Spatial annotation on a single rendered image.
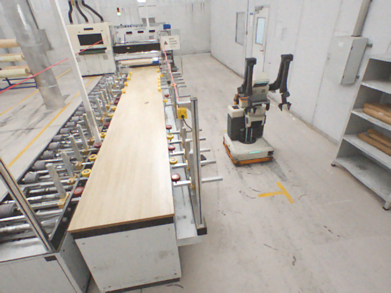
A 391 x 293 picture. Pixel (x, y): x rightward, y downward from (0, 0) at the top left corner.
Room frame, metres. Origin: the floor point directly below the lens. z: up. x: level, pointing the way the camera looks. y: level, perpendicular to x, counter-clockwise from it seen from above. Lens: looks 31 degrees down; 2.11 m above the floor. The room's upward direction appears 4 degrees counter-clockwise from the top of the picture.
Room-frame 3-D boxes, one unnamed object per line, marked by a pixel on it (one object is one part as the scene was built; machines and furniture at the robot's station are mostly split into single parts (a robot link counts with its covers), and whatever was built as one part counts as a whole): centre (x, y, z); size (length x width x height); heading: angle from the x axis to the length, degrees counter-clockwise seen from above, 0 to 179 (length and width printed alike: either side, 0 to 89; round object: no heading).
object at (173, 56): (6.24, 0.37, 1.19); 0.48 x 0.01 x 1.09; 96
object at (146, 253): (3.60, 0.80, 0.44); 5.10 x 0.69 x 0.87; 6
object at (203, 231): (3.66, 0.25, 0.67); 5.11 x 0.08 x 0.10; 6
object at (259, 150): (3.09, -0.89, 0.16); 0.67 x 0.64 x 0.25; 6
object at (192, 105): (1.17, 0.01, 1.20); 0.15 x 0.12 x 1.00; 6
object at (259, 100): (2.80, -0.92, 0.99); 0.28 x 0.16 x 0.22; 96
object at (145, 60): (6.25, 1.09, 1.05); 1.43 x 0.12 x 0.12; 96
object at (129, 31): (6.53, 1.13, 0.95); 1.65 x 0.70 x 1.90; 96
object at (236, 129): (3.18, -0.88, 0.59); 0.55 x 0.34 x 0.83; 96
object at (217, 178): (1.53, -0.03, 0.81); 0.43 x 0.03 x 0.04; 96
